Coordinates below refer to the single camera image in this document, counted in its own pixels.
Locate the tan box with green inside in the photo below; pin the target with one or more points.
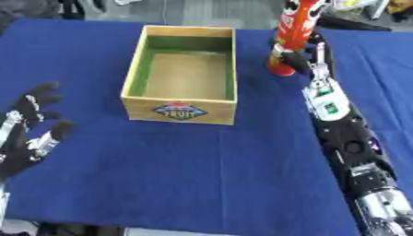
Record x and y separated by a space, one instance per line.
183 76

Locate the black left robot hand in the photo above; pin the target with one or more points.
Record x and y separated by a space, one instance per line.
21 147

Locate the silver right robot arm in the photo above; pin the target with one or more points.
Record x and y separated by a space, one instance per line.
352 153

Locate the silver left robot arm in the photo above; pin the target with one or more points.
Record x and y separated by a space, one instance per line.
2 202

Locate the red cylindrical can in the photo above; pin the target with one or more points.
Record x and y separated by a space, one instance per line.
293 33

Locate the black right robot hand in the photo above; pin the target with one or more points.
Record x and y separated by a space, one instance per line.
314 58

